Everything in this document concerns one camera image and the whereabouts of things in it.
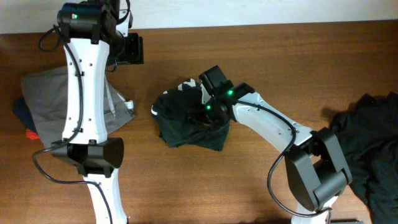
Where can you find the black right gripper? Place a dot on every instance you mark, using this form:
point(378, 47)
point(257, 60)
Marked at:
point(196, 116)

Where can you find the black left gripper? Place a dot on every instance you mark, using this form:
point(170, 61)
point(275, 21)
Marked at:
point(135, 55)

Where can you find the dark green t-shirt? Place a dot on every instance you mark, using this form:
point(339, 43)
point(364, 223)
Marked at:
point(170, 111)

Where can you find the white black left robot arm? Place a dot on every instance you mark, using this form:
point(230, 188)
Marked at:
point(95, 35)

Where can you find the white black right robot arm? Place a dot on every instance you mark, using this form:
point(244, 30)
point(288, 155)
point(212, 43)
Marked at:
point(317, 171)

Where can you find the grey folded trousers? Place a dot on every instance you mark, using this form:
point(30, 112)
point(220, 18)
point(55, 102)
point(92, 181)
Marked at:
point(45, 94)

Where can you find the navy folded garment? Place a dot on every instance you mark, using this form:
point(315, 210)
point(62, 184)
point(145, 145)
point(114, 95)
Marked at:
point(22, 112)

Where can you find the orange folded garment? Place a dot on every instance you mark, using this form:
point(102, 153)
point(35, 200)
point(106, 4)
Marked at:
point(31, 135)

